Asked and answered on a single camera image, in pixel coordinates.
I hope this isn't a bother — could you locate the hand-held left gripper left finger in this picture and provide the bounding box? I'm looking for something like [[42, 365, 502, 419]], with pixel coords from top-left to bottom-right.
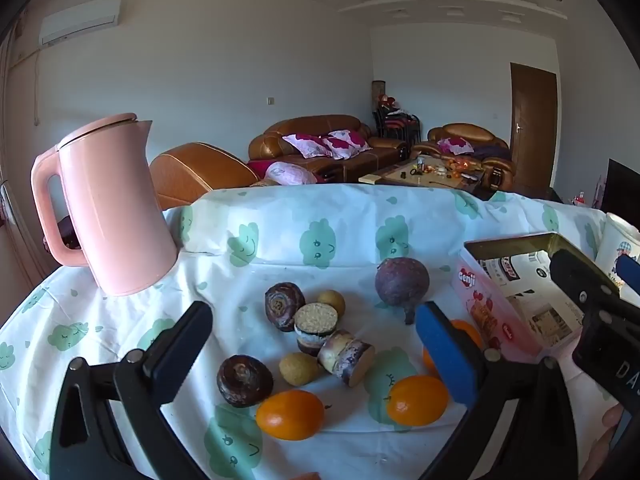
[[50, 301, 215, 480]]

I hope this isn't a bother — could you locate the white printed cup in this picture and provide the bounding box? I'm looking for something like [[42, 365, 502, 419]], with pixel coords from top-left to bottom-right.
[[595, 212, 640, 291]]

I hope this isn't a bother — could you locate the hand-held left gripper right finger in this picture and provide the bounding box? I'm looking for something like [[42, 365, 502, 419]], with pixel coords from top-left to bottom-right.
[[416, 301, 583, 480]]

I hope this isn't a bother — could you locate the brown leather armchair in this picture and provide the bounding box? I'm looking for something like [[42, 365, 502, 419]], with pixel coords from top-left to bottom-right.
[[427, 122, 516, 191]]

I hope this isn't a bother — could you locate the person's right hand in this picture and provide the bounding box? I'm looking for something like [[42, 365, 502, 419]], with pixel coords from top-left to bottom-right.
[[582, 402, 627, 480]]

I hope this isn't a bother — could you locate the brown leather sofa armrest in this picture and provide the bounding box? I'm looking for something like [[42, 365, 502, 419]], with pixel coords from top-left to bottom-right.
[[149, 142, 261, 211]]

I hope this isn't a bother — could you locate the purple passion fruit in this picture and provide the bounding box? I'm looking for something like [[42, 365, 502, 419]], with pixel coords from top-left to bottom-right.
[[375, 256, 431, 326]]

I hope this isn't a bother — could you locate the black chair with clothes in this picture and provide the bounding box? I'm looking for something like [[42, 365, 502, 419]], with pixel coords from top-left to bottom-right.
[[374, 94, 421, 143]]

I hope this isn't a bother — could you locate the wooden coffee table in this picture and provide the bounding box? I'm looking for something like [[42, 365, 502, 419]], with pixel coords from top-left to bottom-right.
[[357, 155, 486, 196]]

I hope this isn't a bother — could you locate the tan longan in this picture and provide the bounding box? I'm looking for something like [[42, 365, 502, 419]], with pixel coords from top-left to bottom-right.
[[317, 290, 347, 320], [278, 352, 326, 387]]

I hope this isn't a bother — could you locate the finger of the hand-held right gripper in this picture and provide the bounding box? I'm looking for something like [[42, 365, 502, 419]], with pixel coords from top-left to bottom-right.
[[549, 248, 622, 319], [616, 253, 640, 306]]

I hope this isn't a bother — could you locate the white air conditioner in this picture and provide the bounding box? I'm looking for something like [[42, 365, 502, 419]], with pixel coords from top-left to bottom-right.
[[39, 0, 122, 46]]

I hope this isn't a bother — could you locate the orange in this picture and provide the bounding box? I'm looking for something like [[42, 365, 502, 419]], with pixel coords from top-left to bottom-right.
[[256, 390, 326, 442], [422, 319, 483, 378], [386, 375, 449, 427]]

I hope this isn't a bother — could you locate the dark brown water chestnut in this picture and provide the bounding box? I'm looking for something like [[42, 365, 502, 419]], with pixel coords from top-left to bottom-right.
[[264, 281, 306, 333], [216, 355, 274, 408]]

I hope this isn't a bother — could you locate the black television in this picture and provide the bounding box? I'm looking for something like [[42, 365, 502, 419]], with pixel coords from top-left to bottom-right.
[[600, 158, 640, 211]]

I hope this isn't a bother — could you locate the pink electric kettle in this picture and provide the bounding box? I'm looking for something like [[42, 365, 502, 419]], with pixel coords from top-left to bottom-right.
[[31, 113, 179, 297]]

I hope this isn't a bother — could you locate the long brown leather sofa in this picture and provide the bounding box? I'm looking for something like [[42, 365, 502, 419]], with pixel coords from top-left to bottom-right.
[[249, 115, 408, 183]]

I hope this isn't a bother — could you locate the pale pink pillow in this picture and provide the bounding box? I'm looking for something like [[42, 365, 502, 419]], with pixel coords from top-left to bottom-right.
[[265, 161, 317, 186]]

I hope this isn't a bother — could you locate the pink floral cushion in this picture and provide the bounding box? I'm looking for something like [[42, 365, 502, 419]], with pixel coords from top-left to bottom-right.
[[282, 133, 333, 159], [439, 136, 473, 155], [327, 130, 372, 153]]

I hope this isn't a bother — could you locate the brown wooden door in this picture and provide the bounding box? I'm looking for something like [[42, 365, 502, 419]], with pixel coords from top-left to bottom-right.
[[510, 62, 558, 191]]

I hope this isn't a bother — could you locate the white cloud-print tablecloth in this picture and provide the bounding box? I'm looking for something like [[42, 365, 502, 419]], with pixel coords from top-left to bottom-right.
[[0, 182, 640, 480]]

